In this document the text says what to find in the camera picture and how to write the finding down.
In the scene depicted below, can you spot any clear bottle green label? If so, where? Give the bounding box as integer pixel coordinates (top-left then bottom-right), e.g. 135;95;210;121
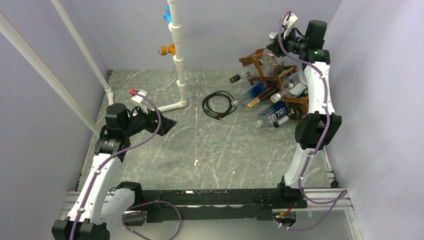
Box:
262;46;285;77

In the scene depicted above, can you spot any blue pipe-mounted fitting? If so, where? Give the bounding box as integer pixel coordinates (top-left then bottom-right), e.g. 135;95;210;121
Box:
162;3;172;24

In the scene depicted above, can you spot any rear blue square bottle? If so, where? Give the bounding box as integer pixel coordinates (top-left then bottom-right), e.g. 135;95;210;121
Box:
231;81;265;108

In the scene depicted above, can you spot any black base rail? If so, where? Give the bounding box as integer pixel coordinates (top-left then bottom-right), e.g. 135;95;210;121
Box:
61;185;352;229

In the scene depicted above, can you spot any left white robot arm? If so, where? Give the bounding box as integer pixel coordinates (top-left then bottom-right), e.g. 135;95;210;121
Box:
51;103;177;240

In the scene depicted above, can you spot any green wine bottle silver foil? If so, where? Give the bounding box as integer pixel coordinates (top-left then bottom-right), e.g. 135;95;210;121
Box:
273;104;304;128

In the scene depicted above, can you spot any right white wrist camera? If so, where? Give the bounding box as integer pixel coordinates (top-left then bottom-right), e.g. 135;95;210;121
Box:
283;13;298;34

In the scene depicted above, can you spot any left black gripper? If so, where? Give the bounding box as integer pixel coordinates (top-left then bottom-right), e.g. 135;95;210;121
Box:
122;102;176;137

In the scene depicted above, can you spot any orange pipe-mounted fitting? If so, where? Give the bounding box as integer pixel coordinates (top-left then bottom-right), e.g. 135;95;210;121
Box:
158;43;176;56

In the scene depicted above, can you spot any brown wooden wine rack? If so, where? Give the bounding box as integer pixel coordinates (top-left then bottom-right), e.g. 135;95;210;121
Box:
239;48;310;117

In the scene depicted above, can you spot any front blue Blue Dash bottle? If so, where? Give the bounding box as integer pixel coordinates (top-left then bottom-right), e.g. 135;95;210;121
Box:
256;101;287;128

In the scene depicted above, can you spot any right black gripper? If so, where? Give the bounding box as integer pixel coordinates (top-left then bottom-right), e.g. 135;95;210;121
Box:
267;26;309;57

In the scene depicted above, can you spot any brown bottle gold foil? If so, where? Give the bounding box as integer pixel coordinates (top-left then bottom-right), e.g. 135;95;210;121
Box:
246;85;280;109

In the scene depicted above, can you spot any coiled black cable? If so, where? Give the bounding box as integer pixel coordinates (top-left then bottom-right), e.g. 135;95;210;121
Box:
202;90;238;121

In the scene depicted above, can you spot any white PVC pipe frame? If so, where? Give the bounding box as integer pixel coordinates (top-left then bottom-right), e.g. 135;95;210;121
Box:
0;0;189;136

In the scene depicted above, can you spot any clear bottle white cap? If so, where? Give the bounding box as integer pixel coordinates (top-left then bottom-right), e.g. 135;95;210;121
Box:
270;71;308;103

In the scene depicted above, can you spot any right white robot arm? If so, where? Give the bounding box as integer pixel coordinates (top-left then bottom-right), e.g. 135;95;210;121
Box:
267;13;342;189

